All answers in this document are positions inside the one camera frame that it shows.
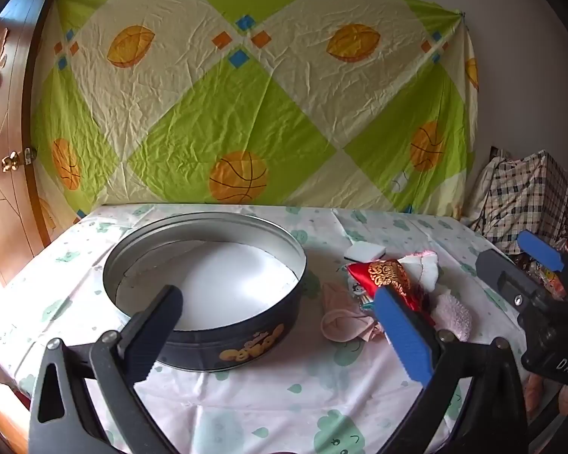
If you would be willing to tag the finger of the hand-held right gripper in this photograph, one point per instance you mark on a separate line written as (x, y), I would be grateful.
(499, 272)
(539, 248)

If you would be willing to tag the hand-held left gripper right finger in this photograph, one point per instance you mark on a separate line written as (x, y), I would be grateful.
(402, 335)

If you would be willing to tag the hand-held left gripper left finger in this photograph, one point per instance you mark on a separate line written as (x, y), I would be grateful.
(156, 331)

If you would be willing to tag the pink fuzzy sock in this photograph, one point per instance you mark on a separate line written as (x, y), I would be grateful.
(454, 317)

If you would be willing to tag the white printed cloth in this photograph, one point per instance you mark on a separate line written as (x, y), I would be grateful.
(359, 293)

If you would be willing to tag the pink satin cloth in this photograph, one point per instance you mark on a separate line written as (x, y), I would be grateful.
(341, 326)

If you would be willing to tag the white cloth with pink trim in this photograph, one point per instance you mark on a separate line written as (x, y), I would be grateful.
(423, 269)

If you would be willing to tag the red gold embroidered pouch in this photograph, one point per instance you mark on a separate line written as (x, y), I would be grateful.
(359, 272)

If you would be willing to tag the round dark metal tin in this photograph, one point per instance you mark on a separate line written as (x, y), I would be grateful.
(246, 340)

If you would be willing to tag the white sponge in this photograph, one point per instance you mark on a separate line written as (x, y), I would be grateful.
(367, 251)

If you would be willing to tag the person's right hand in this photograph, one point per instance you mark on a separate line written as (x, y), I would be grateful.
(534, 392)

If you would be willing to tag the red printed bag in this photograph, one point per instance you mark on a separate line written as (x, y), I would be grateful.
(551, 283)

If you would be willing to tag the plaid cloth bag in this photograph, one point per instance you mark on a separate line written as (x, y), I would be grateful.
(516, 194)

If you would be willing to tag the cloud print tablecloth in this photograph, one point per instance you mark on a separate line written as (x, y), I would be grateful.
(288, 388)

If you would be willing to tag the green cream printed sheet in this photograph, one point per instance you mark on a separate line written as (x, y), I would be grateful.
(265, 118)

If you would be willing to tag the wooden door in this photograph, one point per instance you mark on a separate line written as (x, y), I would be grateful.
(4, 118)

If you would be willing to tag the dark wall fixture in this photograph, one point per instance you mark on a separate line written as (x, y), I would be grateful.
(499, 152)

